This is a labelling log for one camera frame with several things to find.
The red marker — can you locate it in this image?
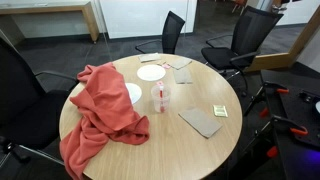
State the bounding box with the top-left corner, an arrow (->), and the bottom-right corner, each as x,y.
157,81 -> 165,113

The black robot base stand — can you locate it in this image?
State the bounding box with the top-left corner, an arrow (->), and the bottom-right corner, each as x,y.
230,70 -> 320,180

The clear plastic cup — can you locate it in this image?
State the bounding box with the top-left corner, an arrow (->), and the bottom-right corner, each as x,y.
151,85 -> 171,113

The white round plate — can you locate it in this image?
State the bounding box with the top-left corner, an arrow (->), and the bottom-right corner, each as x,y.
137,64 -> 166,81

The small pink packet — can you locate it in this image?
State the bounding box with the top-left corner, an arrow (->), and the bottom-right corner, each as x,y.
162,64 -> 171,69

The white plate under cloth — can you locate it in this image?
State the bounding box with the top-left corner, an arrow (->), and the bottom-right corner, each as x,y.
126,83 -> 142,104

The brown napkin far left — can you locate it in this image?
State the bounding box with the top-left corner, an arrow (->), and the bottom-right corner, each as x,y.
138,53 -> 161,62

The round wooden table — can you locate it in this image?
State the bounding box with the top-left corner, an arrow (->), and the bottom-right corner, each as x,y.
58,53 -> 243,180

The red fleece cloth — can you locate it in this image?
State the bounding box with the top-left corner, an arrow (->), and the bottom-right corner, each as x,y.
60,62 -> 150,180

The small green sticky pad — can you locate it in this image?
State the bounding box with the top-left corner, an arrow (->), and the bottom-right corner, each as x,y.
213,105 -> 228,117

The black office chair far middle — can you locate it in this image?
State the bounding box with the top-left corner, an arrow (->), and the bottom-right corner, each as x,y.
135,11 -> 185,54

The black office chair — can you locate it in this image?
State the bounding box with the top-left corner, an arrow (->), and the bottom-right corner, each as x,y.
135,11 -> 185,54
0,39 -> 79,165
201,6 -> 283,97

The black office chair far right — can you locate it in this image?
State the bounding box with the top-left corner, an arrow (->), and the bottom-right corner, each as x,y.
201,6 -> 283,97

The black office chair left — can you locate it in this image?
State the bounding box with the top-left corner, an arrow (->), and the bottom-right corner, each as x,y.
0,39 -> 79,165

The wooden bench table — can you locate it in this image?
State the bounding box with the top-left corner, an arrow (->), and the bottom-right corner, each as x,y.
0,0 -> 99,43

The orange handled clamp upper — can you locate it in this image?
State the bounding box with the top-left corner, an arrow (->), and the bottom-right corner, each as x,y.
244,81 -> 289,116

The orange handled clamp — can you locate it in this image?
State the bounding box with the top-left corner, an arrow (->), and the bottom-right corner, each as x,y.
253,115 -> 308,158
244,81 -> 289,116

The orange handled clamp lower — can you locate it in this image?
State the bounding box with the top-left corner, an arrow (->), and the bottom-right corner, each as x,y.
253,115 -> 308,158

